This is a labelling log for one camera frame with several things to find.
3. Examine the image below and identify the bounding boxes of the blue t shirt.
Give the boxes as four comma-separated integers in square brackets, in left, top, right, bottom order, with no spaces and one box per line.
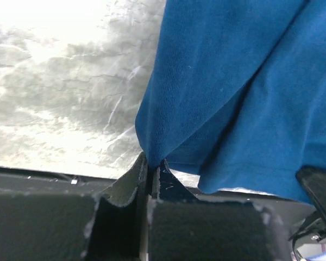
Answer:
[135,1,326,203]

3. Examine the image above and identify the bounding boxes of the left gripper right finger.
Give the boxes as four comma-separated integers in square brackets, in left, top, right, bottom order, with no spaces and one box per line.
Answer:
[147,161,291,260]

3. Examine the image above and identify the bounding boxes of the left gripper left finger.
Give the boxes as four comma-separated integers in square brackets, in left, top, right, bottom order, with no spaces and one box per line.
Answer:
[0,154,147,260]

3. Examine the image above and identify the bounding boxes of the black base beam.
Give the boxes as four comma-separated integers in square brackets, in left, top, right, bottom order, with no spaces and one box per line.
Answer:
[0,167,316,232]

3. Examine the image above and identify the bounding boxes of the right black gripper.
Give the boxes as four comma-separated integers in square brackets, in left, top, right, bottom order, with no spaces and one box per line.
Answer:
[296,166,326,224]

